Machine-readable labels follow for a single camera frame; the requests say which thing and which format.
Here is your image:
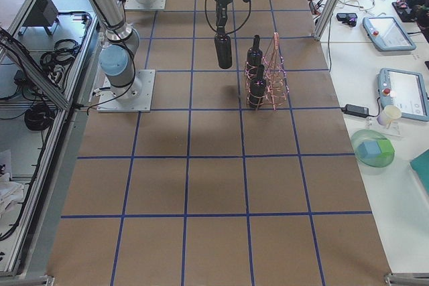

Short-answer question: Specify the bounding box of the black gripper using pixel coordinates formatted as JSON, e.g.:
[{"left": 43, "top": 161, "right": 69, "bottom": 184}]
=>
[{"left": 214, "top": 0, "right": 233, "bottom": 28}]

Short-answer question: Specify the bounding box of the green plastic bowl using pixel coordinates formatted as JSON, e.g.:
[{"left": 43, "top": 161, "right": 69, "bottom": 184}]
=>
[{"left": 351, "top": 129, "right": 395, "bottom": 167}]

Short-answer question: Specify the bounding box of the dark glass wine bottle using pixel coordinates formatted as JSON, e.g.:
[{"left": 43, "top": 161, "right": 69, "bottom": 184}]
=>
[{"left": 214, "top": 33, "right": 232, "bottom": 69}]

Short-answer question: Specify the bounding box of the dark wine bottle far rack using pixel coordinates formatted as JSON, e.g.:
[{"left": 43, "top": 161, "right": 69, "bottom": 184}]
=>
[{"left": 246, "top": 35, "right": 263, "bottom": 75}]

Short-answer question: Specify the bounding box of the blue teach pendant far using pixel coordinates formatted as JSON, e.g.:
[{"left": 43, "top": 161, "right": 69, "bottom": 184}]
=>
[{"left": 362, "top": 16, "right": 416, "bottom": 52}]

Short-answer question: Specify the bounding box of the blue teach pendant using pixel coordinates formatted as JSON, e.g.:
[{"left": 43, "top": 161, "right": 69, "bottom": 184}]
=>
[
  {"left": 377, "top": 68, "right": 428, "bottom": 122},
  {"left": 362, "top": 16, "right": 416, "bottom": 52}
]

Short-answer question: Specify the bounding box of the copper wire wine rack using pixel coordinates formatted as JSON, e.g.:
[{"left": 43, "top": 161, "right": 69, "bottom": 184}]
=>
[{"left": 244, "top": 32, "right": 289, "bottom": 110}]

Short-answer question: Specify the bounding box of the blue teach pendant near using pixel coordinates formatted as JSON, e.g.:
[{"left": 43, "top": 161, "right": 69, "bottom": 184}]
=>
[{"left": 377, "top": 68, "right": 428, "bottom": 122}]

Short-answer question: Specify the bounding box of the teal tray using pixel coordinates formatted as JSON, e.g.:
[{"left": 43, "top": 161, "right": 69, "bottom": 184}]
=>
[{"left": 410, "top": 150, "right": 429, "bottom": 193}]

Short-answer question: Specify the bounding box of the black power adapter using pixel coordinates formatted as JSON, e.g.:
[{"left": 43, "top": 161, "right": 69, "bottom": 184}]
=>
[{"left": 341, "top": 104, "right": 369, "bottom": 118}]

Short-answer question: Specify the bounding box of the paper cup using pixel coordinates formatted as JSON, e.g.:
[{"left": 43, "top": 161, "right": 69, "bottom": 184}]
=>
[{"left": 377, "top": 105, "right": 402, "bottom": 127}]

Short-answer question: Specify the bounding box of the blue foam cube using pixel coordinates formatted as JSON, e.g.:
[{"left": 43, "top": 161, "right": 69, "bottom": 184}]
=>
[{"left": 356, "top": 141, "right": 379, "bottom": 159}]

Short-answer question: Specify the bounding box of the green foam cube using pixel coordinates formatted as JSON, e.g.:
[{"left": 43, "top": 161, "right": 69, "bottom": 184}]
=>
[{"left": 376, "top": 139, "right": 395, "bottom": 158}]

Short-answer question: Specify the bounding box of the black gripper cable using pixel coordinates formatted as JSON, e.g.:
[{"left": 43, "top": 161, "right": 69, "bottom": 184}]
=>
[{"left": 204, "top": 0, "right": 253, "bottom": 36}]

